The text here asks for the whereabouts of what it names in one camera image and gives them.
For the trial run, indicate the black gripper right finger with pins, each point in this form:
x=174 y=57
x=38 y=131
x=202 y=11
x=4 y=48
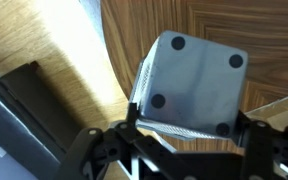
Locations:
x=270 y=150

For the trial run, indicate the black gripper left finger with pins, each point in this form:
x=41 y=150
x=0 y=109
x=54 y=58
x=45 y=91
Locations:
x=117 y=143

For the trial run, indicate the silver mesh pen basket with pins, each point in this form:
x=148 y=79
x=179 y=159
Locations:
x=194 y=83

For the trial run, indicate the black leather bench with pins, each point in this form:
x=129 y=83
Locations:
x=24 y=110

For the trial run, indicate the dark wooden side table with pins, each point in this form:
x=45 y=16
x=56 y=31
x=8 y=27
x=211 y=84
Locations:
x=267 y=33

